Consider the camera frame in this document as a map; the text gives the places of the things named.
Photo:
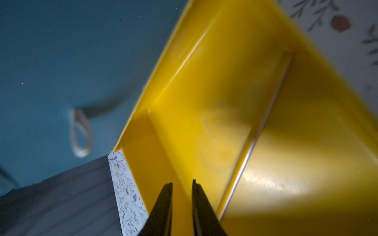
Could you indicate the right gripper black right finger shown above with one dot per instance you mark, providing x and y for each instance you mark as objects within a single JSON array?
[{"x": 205, "y": 222}]

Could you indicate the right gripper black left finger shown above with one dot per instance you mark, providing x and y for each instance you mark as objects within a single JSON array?
[{"x": 160, "y": 219}]

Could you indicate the gold pencil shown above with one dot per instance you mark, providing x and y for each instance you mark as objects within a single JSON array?
[{"x": 253, "y": 136}]

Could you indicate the yellow bottom drawer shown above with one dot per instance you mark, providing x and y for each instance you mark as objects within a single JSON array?
[{"x": 314, "y": 169}]

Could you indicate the teal yellow drawer cabinet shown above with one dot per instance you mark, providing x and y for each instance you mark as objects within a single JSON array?
[{"x": 71, "y": 74}]

